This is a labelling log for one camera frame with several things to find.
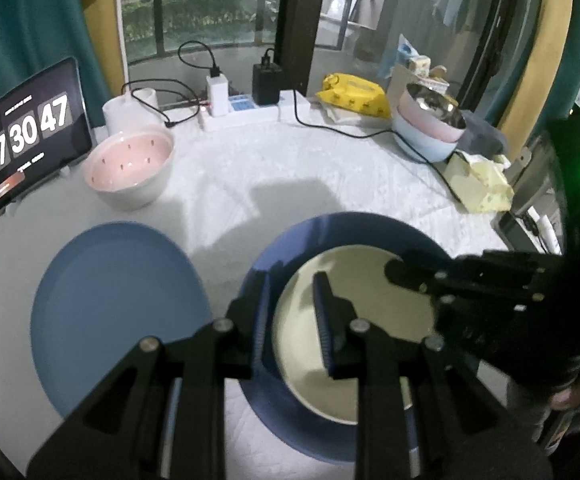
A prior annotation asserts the yellow wipes pack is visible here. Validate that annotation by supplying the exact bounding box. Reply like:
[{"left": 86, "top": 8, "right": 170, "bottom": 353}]
[{"left": 316, "top": 72, "right": 391, "bottom": 120}]

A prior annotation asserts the white tablet stand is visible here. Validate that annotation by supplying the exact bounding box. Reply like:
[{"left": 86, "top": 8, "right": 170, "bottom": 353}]
[{"left": 0, "top": 159, "right": 72, "bottom": 217}]

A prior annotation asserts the long black cable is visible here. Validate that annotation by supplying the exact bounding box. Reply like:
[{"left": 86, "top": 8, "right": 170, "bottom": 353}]
[{"left": 292, "top": 89, "right": 467, "bottom": 202}]

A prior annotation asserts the white bowl pink inside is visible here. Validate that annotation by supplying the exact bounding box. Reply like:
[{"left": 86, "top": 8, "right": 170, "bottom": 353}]
[{"left": 82, "top": 129, "right": 177, "bottom": 212}]

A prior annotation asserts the teal curtain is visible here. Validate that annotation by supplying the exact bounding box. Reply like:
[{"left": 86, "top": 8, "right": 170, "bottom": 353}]
[{"left": 0, "top": 0, "right": 111, "bottom": 126}]

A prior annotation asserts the white power strip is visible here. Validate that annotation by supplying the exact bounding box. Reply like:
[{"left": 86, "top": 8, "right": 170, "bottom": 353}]
[{"left": 197, "top": 91, "right": 312, "bottom": 132}]

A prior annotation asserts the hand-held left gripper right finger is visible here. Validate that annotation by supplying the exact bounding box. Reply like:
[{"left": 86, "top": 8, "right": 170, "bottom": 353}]
[{"left": 312, "top": 271, "right": 553, "bottom": 480}]

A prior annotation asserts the white charger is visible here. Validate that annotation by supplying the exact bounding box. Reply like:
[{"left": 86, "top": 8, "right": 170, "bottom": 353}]
[{"left": 206, "top": 74, "right": 231, "bottom": 117}]

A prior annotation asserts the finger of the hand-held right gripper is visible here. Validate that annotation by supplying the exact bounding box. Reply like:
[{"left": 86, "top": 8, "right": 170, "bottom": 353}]
[{"left": 384, "top": 251, "right": 459, "bottom": 302}]

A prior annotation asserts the large blue plate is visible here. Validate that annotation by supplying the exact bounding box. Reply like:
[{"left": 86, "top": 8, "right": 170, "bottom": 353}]
[{"left": 30, "top": 221, "right": 213, "bottom": 420}]

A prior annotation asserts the black tablet clock display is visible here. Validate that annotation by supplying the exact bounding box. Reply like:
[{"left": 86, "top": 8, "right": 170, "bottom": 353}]
[{"left": 0, "top": 56, "right": 96, "bottom": 215}]

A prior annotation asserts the grey metal frame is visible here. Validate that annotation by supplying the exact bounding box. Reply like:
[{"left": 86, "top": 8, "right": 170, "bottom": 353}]
[{"left": 510, "top": 142, "right": 563, "bottom": 218}]

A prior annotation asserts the dark blue bowl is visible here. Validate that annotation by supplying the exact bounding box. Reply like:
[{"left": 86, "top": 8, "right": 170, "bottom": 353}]
[{"left": 237, "top": 211, "right": 478, "bottom": 465}]

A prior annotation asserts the light blue bowl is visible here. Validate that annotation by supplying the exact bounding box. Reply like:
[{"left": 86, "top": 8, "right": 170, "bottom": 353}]
[{"left": 391, "top": 112, "right": 458, "bottom": 163}]

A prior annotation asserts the black charger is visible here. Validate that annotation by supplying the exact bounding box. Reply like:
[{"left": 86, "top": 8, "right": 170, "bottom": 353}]
[{"left": 252, "top": 62, "right": 285, "bottom": 107}]

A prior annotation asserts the person's right hand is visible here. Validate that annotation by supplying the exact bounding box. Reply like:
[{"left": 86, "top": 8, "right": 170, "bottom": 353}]
[{"left": 545, "top": 375, "right": 580, "bottom": 436}]

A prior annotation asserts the blue white plastic package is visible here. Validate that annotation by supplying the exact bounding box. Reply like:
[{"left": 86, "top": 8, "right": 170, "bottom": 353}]
[{"left": 382, "top": 34, "right": 421, "bottom": 78}]

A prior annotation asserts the black balcony railing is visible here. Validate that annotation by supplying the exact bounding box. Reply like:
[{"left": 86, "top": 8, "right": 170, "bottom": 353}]
[{"left": 120, "top": 0, "right": 283, "bottom": 61}]

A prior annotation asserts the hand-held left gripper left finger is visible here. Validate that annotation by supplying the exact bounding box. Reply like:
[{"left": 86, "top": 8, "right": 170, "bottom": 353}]
[{"left": 27, "top": 272, "right": 273, "bottom": 480}]

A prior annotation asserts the cream bowl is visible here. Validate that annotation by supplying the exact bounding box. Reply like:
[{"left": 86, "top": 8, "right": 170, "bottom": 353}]
[{"left": 271, "top": 246, "right": 441, "bottom": 426}]

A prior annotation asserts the black looped cable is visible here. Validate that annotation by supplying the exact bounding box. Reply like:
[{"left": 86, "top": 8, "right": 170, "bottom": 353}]
[{"left": 121, "top": 40, "right": 222, "bottom": 129}]

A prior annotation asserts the grey cloth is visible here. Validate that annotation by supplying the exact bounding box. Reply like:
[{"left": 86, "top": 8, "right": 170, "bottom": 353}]
[{"left": 457, "top": 110, "right": 510, "bottom": 157}]

